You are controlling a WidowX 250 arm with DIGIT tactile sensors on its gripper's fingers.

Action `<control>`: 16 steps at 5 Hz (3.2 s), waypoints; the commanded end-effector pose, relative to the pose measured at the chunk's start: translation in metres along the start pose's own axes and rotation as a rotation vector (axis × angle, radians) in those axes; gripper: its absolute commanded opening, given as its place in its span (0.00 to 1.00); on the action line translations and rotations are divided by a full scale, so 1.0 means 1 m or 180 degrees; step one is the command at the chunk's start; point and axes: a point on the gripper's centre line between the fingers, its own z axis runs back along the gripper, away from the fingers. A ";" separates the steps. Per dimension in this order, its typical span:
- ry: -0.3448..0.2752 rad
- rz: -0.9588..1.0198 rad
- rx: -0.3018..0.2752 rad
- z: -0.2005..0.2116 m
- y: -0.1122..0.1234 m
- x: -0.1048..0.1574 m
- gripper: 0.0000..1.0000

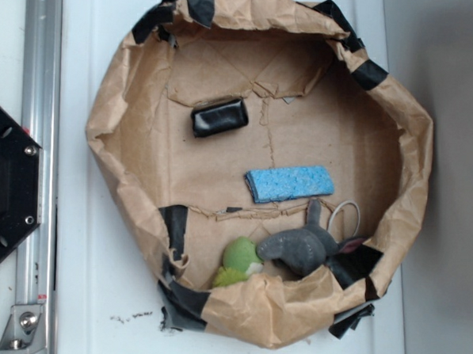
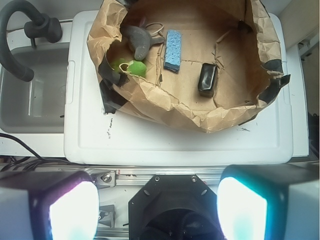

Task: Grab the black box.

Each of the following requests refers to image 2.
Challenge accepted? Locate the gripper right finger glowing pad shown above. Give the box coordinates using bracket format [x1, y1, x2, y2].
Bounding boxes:
[217, 164, 320, 240]

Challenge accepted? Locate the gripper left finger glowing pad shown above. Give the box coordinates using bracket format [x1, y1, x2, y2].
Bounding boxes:
[0, 171, 100, 240]

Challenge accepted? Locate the black box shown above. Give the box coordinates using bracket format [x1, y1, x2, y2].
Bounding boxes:
[197, 63, 218, 98]

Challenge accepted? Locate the white plastic bin lid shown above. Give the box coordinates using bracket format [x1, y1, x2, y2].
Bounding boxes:
[63, 10, 294, 167]

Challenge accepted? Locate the grey sink basin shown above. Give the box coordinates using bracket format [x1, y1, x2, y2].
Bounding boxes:
[0, 42, 69, 134]

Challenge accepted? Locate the brown paper bag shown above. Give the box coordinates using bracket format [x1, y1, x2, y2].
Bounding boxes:
[87, 0, 290, 133]

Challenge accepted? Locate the green plush toy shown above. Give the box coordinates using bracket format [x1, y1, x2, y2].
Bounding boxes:
[111, 58, 147, 78]

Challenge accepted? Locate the black faucet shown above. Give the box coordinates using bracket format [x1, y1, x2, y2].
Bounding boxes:
[0, 0, 63, 82]

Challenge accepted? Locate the blue sponge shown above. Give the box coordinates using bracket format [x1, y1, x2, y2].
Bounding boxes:
[164, 29, 182, 73]

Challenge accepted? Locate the grey plush toy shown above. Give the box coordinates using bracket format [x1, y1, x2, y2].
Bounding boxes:
[120, 25, 166, 61]

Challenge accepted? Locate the white rubber band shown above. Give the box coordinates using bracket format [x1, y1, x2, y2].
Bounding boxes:
[145, 22, 164, 37]

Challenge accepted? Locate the black cable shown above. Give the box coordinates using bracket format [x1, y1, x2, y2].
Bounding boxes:
[0, 133, 76, 172]

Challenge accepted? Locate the aluminium rail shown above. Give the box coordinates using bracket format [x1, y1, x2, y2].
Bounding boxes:
[86, 166, 226, 188]

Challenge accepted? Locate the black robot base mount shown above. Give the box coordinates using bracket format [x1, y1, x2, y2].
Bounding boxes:
[128, 175, 225, 240]

